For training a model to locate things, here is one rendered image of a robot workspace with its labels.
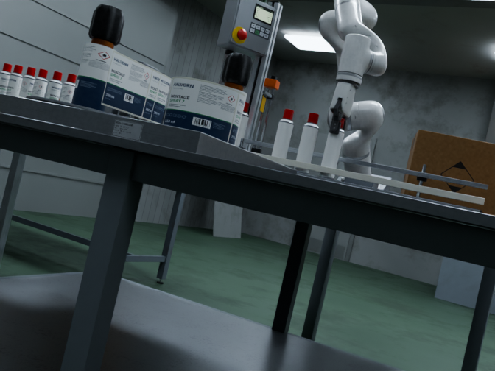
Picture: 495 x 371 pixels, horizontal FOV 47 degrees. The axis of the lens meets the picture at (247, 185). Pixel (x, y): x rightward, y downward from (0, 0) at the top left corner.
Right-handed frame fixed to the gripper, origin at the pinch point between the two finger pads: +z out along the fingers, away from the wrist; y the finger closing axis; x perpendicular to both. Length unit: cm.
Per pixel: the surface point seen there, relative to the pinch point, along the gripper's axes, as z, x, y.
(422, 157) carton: 1.5, 26.2, -18.0
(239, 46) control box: -25, -43, -3
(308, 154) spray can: 10.0, -7.2, 1.7
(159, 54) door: -134, -407, -486
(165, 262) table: 88, -150, -176
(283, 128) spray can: 2.8, -17.5, 2.2
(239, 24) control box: -32, -44, 0
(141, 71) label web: 0, -46, 48
